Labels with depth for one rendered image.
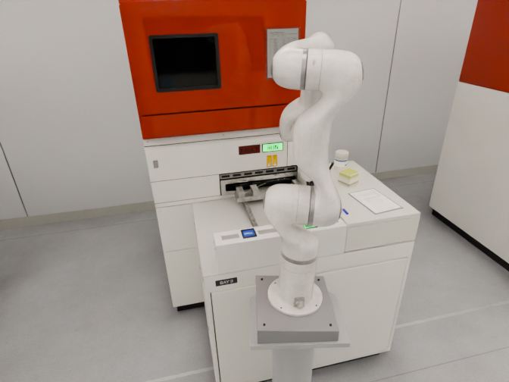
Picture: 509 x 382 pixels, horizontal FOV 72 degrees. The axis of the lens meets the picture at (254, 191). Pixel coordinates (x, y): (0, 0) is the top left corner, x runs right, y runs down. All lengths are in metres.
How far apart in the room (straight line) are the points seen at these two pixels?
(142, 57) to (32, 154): 2.11
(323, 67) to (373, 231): 0.89
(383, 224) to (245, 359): 0.91
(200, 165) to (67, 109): 1.78
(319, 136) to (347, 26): 2.72
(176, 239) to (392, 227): 1.17
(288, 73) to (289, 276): 0.62
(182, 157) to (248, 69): 0.55
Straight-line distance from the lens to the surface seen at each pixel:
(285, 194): 1.01
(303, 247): 1.08
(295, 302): 1.21
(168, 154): 1.85
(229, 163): 1.89
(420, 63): 4.07
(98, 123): 3.39
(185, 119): 1.74
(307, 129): 0.92
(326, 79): 0.90
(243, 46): 1.72
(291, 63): 0.89
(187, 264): 2.20
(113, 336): 2.48
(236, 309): 1.60
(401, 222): 1.65
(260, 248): 1.41
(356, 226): 1.54
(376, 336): 2.09
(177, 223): 2.03
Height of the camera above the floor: 1.76
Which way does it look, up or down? 27 degrees down
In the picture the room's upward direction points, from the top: 2 degrees counter-clockwise
